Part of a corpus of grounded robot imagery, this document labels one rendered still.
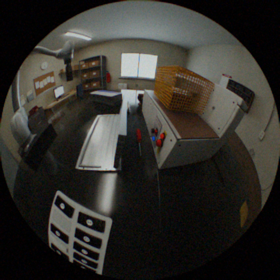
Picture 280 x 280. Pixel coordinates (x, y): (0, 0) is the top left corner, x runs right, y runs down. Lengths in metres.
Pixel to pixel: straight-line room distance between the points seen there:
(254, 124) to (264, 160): 0.57
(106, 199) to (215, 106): 0.57
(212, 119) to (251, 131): 1.39
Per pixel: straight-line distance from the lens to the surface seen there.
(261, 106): 1.80
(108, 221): 0.34
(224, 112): 0.40
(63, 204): 0.41
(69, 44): 0.95
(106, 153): 0.39
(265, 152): 1.70
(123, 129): 0.19
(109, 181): 0.35
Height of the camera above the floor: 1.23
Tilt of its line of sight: 46 degrees down
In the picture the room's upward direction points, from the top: 7 degrees clockwise
